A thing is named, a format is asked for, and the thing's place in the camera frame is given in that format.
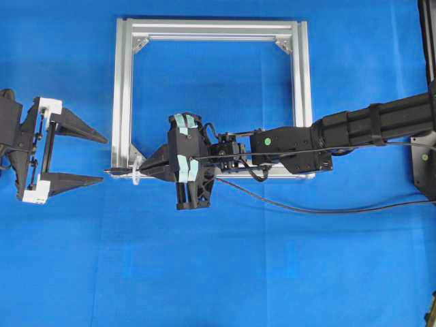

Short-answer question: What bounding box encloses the silver aluminium extrusion frame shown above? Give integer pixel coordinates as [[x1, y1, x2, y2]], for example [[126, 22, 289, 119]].
[[111, 18, 313, 185]]

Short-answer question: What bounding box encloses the black taped right wrist camera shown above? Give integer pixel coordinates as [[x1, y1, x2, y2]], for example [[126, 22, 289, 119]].
[[167, 112, 208, 183]]

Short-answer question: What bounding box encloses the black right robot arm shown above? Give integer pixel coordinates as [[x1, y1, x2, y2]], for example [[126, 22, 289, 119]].
[[137, 82, 435, 210]]

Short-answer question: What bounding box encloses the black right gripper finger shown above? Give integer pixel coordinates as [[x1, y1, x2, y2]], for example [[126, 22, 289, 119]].
[[139, 144, 169, 170], [139, 163, 176, 183]]

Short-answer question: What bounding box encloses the black rail at right edge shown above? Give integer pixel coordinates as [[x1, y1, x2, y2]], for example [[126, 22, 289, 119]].
[[418, 0, 435, 84]]

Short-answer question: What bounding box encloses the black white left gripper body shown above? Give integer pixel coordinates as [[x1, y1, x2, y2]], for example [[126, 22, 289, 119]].
[[7, 97, 62, 204]]

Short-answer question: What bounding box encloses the black wire with plug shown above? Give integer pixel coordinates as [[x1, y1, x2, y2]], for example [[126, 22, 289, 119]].
[[104, 166, 436, 215]]

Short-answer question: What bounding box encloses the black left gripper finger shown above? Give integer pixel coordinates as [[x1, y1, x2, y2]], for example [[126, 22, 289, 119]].
[[46, 172, 103, 198], [50, 108, 108, 144]]

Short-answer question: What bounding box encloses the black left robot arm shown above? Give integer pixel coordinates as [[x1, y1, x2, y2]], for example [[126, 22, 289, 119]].
[[1, 89, 108, 204]]

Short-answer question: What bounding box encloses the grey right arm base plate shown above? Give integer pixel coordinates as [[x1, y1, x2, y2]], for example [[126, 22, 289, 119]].
[[411, 131, 435, 201]]

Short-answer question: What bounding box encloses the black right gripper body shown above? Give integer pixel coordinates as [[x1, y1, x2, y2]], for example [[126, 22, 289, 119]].
[[167, 114, 216, 210]]

